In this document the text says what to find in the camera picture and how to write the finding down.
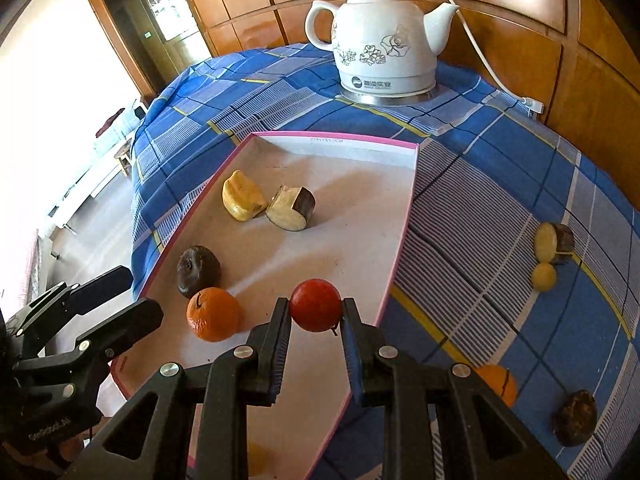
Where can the dark brown mangosteen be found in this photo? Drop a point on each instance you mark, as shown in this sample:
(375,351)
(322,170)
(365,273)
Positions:
(575,417)
(197,270)

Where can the small yellow plum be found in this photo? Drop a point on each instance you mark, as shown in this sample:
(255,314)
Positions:
(543,276)

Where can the pink-edged white cardboard box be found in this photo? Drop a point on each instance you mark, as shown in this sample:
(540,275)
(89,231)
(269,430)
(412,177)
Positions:
(350,220)

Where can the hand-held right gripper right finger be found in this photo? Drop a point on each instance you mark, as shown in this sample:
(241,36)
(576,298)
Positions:
(350,355)

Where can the red tomato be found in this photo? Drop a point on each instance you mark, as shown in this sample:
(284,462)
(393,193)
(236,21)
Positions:
(315,305)

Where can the eggplant piece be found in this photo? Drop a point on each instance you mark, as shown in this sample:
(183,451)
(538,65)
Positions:
(547,242)
(287,210)

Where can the blue plaid cloth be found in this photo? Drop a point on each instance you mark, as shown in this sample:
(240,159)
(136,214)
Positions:
(475,170)

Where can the orange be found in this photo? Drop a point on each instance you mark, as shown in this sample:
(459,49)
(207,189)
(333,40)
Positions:
(500,382)
(212,315)

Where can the dark red cloth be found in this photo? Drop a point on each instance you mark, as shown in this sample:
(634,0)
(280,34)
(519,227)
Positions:
(107,122)

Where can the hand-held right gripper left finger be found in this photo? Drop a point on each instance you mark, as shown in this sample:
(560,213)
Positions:
(282,350)

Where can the wooden door with glass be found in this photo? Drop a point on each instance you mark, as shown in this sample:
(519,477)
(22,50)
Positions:
(165,25)

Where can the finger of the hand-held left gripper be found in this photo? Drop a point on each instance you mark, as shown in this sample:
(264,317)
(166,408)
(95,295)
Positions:
(105,285)
(130,322)

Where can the white power plug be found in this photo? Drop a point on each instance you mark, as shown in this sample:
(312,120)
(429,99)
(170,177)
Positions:
(534,105)

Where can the small wooden stool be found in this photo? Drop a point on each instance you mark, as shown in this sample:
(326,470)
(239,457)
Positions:
(124,152)

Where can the white floral ceramic kettle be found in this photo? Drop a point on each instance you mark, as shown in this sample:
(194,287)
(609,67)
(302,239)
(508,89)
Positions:
(380,20)

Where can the white bench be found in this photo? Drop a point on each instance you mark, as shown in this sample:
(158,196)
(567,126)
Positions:
(100,160)

